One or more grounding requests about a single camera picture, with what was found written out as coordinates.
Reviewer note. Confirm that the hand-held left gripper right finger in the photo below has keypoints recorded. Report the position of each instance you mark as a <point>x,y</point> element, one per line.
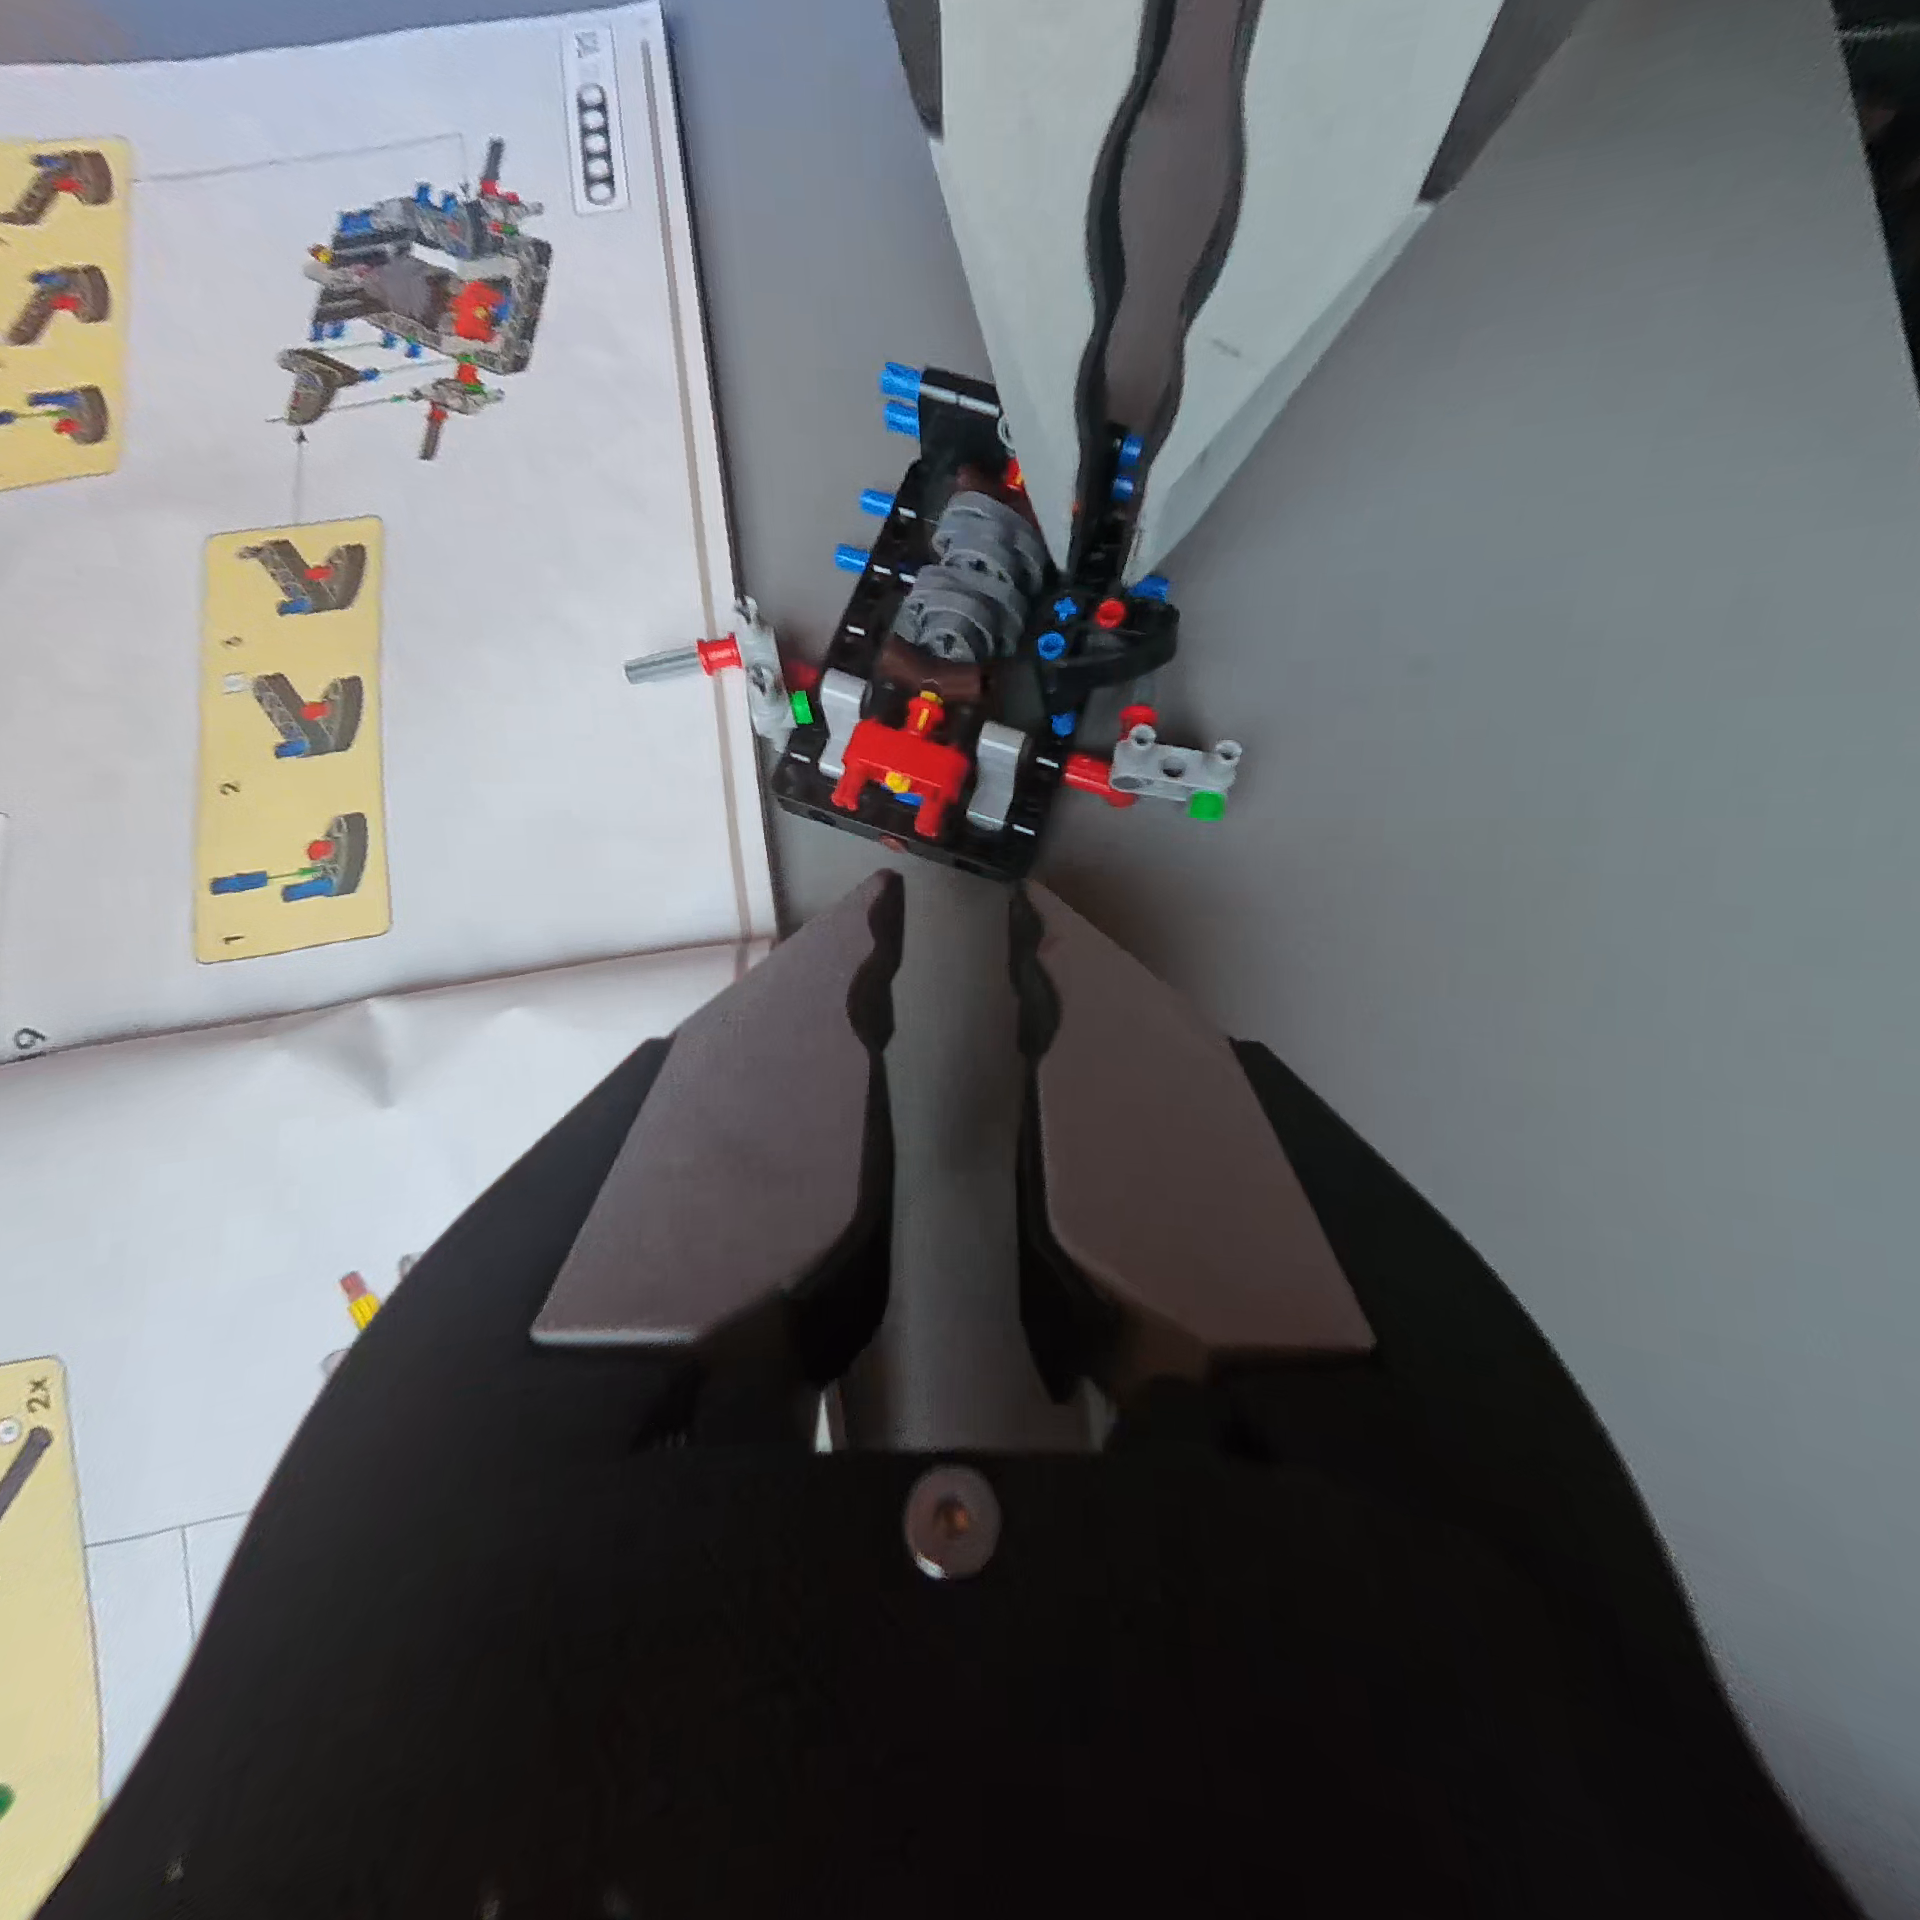
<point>1200,1201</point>

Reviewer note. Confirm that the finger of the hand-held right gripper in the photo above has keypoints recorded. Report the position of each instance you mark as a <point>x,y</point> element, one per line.
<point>1020,181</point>
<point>1336,165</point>

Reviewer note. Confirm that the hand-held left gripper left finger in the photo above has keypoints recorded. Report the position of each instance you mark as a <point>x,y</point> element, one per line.
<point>704,1184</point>

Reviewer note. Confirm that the small black lego subassembly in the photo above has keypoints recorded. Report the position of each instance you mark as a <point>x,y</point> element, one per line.
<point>1126,644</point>

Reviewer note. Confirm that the black lego frame assembly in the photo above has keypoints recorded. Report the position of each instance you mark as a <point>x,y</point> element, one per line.
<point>902,705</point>

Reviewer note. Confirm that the white instruction booklet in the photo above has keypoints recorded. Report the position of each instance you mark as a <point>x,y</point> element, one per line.
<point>523,599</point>

